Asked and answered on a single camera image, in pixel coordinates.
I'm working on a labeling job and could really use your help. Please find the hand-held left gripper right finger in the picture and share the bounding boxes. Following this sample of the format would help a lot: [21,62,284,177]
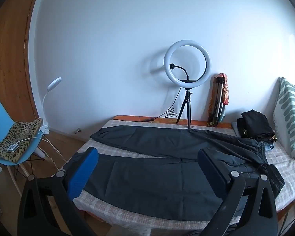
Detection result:
[198,148,278,236]

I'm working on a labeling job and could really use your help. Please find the black folded garment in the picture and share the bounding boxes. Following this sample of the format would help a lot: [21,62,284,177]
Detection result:
[241,109,277,140]

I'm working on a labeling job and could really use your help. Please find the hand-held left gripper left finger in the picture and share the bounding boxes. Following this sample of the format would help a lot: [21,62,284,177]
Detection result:
[17,147,99,236]

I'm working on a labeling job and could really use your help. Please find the white ring light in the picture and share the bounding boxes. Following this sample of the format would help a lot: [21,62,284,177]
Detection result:
[163,41,212,89]

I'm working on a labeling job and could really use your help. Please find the black mini tripod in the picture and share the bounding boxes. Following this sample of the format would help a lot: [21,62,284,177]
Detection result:
[176,88,194,129]

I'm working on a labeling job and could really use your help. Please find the folded silver tripod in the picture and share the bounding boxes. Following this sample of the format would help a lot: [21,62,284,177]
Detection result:
[208,77,226,127]

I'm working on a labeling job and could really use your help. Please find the white cable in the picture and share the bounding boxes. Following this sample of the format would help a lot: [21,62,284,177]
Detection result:
[15,134,66,171]

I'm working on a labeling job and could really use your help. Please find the dark garment with yellow print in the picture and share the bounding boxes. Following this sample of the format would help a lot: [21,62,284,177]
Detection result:
[236,118,250,137]

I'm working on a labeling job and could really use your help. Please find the white clamp lamp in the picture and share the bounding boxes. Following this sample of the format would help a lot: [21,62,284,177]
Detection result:
[38,77,62,135]

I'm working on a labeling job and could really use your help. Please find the green white patterned pillow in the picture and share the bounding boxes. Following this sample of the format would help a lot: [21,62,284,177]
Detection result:
[273,77,295,163]

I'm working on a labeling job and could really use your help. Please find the folded tripod with orange cloth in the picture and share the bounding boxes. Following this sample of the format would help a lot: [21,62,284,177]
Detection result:
[208,72,230,124]

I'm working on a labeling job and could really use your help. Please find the leopard print cushion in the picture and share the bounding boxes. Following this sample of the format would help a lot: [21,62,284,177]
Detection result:
[0,117,43,164]

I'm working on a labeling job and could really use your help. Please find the dark grey pants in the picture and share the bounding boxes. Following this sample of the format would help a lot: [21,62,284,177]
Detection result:
[70,125,285,220]

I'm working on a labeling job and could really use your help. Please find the wooden door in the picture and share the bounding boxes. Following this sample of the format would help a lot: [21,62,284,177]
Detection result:
[0,0,40,126]

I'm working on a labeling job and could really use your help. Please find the black ring light cable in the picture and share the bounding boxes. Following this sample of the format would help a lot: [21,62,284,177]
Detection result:
[140,88,185,123]

